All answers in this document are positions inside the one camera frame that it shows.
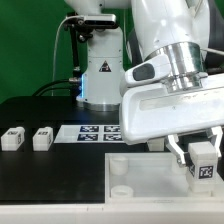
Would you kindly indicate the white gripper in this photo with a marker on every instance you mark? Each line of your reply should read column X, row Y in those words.
column 148, row 110

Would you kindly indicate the white square tabletop part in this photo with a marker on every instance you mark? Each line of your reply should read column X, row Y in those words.
column 151, row 178

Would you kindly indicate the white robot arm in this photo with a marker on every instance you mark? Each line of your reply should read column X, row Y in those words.
column 177, row 29

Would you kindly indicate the white sheet with AprilTags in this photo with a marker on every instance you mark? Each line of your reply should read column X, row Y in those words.
column 89, row 134

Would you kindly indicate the black camera on mount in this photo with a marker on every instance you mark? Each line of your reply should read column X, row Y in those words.
column 98, row 21

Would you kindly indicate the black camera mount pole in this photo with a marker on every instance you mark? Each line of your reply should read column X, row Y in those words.
column 69, row 26

